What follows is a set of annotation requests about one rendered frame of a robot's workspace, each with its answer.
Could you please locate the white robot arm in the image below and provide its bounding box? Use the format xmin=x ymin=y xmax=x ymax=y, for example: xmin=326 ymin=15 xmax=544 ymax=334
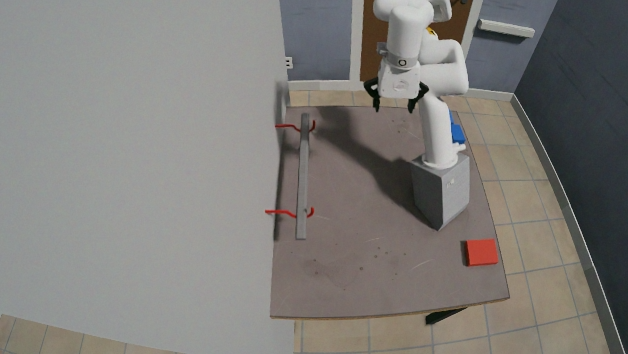
xmin=373 ymin=0 xmax=468 ymax=170

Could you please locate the grey long bar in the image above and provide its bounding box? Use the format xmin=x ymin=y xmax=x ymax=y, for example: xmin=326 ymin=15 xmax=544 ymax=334
xmin=295 ymin=113 xmax=310 ymax=241

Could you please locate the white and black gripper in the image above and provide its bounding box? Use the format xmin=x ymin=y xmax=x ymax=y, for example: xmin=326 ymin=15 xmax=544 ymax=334
xmin=363 ymin=56 xmax=429 ymax=114

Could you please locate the red flat square block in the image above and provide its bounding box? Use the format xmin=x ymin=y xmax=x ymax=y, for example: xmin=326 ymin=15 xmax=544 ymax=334
xmin=465 ymin=239 xmax=498 ymax=267

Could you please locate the white wall panel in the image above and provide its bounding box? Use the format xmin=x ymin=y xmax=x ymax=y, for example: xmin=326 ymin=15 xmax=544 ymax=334
xmin=0 ymin=0 xmax=294 ymax=354

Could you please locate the blue rectangular block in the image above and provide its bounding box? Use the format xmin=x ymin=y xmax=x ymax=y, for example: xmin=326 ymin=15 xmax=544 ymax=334
xmin=451 ymin=124 xmax=465 ymax=145

